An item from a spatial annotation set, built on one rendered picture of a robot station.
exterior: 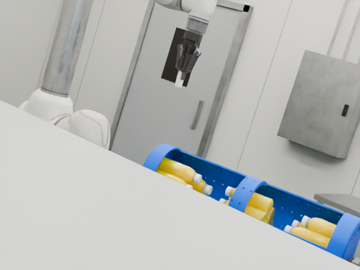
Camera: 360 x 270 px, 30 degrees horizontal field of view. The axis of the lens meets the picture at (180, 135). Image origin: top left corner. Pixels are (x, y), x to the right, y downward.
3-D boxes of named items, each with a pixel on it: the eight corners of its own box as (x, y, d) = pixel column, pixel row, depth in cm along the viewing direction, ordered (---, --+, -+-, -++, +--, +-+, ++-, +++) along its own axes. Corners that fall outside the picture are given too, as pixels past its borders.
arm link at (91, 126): (80, 181, 225) (98, 119, 222) (42, 162, 234) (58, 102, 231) (109, 179, 239) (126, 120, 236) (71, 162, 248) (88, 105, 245)
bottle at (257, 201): (265, 214, 262) (223, 197, 269) (269, 217, 268) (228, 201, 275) (272, 197, 263) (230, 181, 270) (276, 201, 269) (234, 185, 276)
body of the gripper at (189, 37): (207, 36, 276) (201, 57, 277) (193, 31, 282) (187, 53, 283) (195, 31, 270) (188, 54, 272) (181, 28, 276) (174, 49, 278)
